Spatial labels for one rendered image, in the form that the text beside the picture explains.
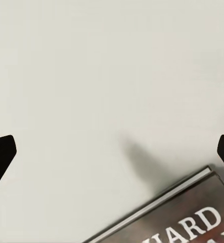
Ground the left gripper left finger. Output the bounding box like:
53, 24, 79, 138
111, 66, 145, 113
0, 135, 17, 180

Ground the hardback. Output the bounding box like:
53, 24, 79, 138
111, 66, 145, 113
82, 165, 224, 243

